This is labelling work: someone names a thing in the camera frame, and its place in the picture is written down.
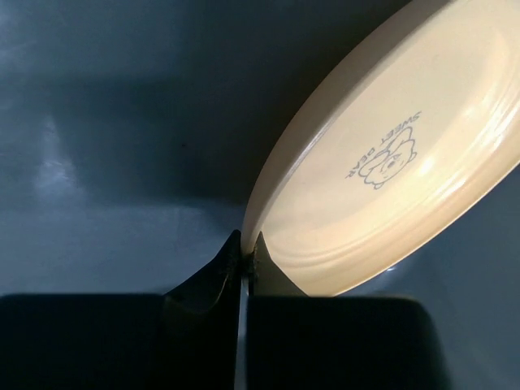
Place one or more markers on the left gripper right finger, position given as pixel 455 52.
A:
pixel 294 341

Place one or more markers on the grey plastic bin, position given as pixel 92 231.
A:
pixel 132 132

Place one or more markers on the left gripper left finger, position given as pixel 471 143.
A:
pixel 182 339

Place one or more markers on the tan plate with bear logo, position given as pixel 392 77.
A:
pixel 413 127

